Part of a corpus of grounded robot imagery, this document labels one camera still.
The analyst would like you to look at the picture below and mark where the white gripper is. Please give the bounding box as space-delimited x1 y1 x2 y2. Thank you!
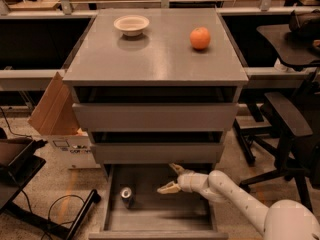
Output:
157 163 198 194

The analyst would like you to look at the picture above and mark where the redbull can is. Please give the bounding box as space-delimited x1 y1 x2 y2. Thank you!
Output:
120 187 134 209

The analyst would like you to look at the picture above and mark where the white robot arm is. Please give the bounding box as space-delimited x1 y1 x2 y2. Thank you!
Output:
157 163 320 240

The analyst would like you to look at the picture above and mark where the bottom grey drawer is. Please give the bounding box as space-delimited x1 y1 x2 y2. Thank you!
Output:
89 164 228 240

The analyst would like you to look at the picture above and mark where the grey drawer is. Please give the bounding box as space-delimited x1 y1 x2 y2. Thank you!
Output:
73 86 237 132
91 132 224 164
89 164 228 240

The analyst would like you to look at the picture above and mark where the middle grey drawer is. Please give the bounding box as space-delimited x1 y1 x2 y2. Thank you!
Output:
91 132 224 164

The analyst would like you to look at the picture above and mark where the grey drawer cabinet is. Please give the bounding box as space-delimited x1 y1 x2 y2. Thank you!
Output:
62 7 250 178

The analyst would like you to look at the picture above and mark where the top grey drawer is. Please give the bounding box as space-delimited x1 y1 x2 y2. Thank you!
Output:
73 86 237 132

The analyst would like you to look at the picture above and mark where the black office chair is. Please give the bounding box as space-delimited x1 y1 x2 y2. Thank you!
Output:
233 9 320 240

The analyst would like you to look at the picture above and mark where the cardboard box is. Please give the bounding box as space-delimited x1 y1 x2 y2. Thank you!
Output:
28 73 100 169

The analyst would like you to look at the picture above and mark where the orange fruit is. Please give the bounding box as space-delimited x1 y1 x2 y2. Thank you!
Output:
190 27 211 50

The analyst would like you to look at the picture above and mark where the black stand left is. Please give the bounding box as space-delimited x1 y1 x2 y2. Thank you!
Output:
0 129 101 240

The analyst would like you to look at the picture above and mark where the white bowl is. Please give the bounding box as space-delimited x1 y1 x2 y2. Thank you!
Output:
114 15 149 37

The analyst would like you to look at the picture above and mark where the black floor cable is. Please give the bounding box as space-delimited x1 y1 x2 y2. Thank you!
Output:
19 188 88 240

